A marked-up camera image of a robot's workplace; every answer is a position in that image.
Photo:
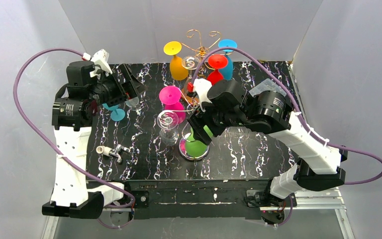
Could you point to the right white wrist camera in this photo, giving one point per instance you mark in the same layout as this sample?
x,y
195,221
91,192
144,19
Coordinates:
x,y
200,86

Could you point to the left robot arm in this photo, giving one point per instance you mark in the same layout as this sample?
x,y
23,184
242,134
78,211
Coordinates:
x,y
90,85

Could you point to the gold wire glass rack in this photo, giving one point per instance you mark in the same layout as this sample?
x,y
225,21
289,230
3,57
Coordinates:
x,y
201,51

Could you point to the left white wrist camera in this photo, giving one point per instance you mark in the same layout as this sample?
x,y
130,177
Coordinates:
x,y
100,59

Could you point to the blue wine glass rear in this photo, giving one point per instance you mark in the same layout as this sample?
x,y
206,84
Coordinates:
x,y
227,71

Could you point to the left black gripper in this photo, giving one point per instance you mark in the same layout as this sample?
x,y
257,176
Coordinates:
x,y
125,85

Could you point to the yellow orange wine glass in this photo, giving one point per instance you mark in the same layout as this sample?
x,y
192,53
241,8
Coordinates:
x,y
178,71

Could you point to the silver wire glass rack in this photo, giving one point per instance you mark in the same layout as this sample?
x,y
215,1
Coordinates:
x,y
191,109

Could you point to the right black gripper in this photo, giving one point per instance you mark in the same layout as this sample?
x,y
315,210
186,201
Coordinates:
x,y
202,123

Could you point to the clear patterned wine glass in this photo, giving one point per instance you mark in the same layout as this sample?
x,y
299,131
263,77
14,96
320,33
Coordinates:
x,y
133,103

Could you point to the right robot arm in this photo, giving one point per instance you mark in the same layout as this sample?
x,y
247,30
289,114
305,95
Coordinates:
x,y
225,104

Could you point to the clear wine glass front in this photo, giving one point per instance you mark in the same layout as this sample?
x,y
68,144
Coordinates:
x,y
168,122

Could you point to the clear wine glass rear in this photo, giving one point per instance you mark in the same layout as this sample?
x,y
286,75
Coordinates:
x,y
190,63

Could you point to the orange wooden rack base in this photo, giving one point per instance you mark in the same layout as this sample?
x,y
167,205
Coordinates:
x,y
186,95

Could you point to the green wine glass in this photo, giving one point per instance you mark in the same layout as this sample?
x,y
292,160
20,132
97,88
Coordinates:
x,y
194,147

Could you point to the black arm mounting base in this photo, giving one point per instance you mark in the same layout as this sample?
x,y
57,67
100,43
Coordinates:
x,y
235,198

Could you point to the pink wine glass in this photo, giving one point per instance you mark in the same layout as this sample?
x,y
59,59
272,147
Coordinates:
x,y
170,97

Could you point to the clear plastic screw box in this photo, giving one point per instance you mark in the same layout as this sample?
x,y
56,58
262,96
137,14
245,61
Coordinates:
x,y
267,85

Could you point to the teal blue wine glass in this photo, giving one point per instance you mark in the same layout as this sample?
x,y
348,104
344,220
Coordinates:
x,y
116,113

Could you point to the red wine glass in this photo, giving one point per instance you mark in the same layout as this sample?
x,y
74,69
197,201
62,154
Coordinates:
x,y
216,62

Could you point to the chrome faucet tap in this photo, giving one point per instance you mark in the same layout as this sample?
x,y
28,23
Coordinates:
x,y
115,153

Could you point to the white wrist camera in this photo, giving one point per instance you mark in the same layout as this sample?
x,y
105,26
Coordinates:
x,y
200,86
100,59

